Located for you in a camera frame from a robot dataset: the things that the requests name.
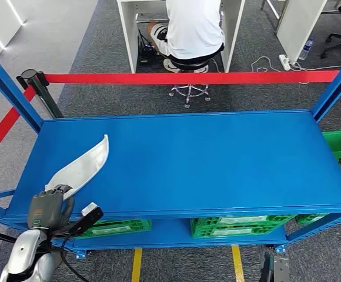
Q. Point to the green plastic crate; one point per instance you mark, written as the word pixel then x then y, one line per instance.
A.
pixel 241 225
pixel 310 219
pixel 114 229
pixel 339 142

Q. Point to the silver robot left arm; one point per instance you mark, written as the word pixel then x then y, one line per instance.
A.
pixel 26 253

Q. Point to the black chrome swivel stool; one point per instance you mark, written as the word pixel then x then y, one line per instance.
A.
pixel 188 64

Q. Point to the robot left wrist camera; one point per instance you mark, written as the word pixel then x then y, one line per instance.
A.
pixel 82 222

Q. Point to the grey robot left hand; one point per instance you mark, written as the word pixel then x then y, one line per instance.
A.
pixel 45 210

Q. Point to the white curved plastic part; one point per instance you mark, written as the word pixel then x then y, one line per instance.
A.
pixel 82 167

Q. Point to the black stanchion post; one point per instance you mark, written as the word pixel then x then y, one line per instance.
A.
pixel 41 91

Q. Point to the clear water bottle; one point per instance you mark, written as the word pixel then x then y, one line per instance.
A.
pixel 305 48

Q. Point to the white desk panel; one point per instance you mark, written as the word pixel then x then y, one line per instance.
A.
pixel 296 27

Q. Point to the blue metal shelf rack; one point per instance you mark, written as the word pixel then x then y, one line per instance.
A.
pixel 188 163

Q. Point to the seated person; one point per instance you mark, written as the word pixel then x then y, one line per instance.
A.
pixel 193 27

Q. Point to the red barrier belt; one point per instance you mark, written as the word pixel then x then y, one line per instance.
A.
pixel 188 78
pixel 0 134

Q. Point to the white power strip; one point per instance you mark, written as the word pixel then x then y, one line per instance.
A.
pixel 284 62

